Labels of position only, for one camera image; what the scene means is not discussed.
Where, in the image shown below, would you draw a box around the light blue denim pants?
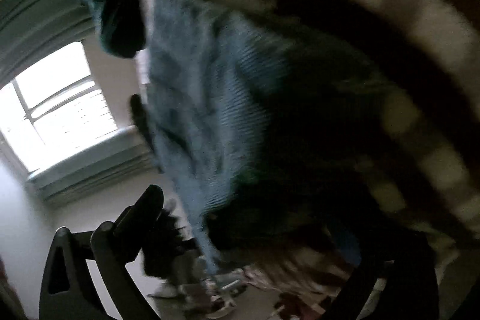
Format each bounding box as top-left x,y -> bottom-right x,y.
147,0 -> 295,273

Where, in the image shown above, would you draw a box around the bright window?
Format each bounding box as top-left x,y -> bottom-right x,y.
1,41 -> 118,173

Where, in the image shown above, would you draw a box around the grey striped curtain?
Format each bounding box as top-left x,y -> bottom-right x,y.
1,0 -> 95,86

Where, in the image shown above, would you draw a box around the white floral patterned blanket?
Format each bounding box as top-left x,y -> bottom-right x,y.
143,0 -> 479,319

